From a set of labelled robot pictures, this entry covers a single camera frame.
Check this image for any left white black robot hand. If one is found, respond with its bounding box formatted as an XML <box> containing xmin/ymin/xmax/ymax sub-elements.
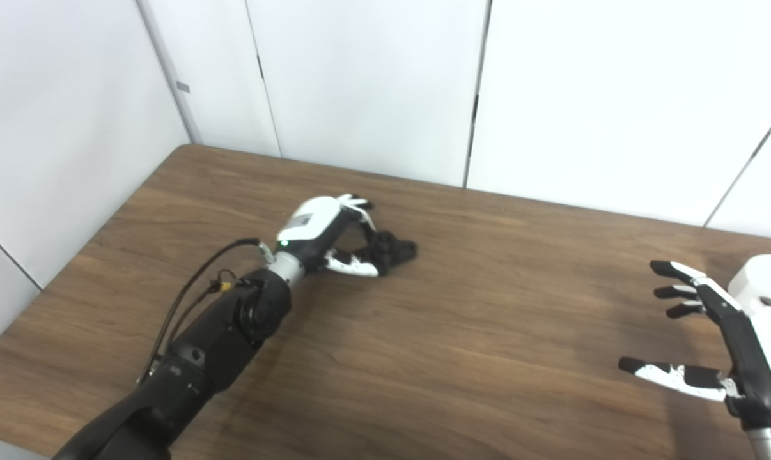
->
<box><xmin>276</xmin><ymin>194</ymin><xmax>381</xmax><ymax>279</ymax></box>

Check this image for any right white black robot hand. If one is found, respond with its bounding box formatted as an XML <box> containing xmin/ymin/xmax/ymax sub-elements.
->
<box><xmin>618</xmin><ymin>259</ymin><xmax>771</xmax><ymax>432</ymax></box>

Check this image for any round white piece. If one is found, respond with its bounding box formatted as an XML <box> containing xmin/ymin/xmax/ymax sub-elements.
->
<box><xmin>727</xmin><ymin>254</ymin><xmax>771</xmax><ymax>331</ymax></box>

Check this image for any black flanged holder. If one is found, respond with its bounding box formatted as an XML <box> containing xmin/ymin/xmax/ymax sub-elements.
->
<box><xmin>368</xmin><ymin>230</ymin><xmax>419</xmax><ymax>277</ymax></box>

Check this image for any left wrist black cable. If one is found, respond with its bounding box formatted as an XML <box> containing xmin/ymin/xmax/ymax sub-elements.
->
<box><xmin>137</xmin><ymin>238</ymin><xmax>274</xmax><ymax>384</ymax></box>

